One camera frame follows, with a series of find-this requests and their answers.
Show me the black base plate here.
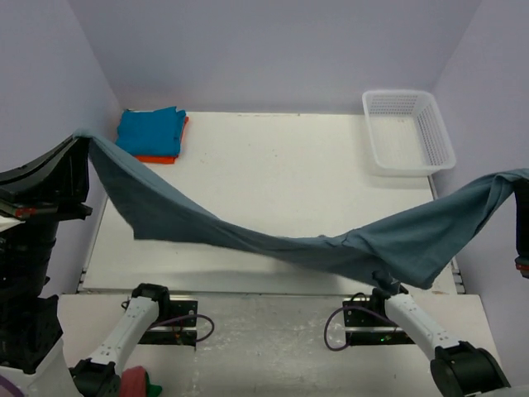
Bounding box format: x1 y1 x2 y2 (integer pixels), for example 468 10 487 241
139 299 198 347
342 293 414 347

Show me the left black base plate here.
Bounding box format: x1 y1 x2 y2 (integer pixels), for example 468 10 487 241
139 299 198 347

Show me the pink folded cloth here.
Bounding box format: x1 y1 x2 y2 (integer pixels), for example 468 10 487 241
119 366 147 397

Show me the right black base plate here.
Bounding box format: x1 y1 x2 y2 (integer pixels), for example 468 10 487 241
342 293 414 347

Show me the green cloth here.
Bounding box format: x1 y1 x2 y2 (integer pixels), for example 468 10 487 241
145 373 163 397

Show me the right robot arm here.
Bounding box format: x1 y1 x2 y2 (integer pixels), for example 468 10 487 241
369 170 528 396

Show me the grey-blue t-shirt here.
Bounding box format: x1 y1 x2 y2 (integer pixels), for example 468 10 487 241
75 130 528 289

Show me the folded blue t-shirt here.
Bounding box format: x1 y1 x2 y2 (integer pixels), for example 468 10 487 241
116 107 187 157

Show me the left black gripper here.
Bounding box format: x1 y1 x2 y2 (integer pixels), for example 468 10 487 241
0 127 93 299

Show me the folded orange t-shirt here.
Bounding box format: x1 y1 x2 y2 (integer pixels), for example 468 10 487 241
135 116 189 165

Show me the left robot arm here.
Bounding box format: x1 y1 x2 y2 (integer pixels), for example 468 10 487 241
1 137 172 396

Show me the white plastic basket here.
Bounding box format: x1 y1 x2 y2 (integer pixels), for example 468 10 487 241
362 89 456 177

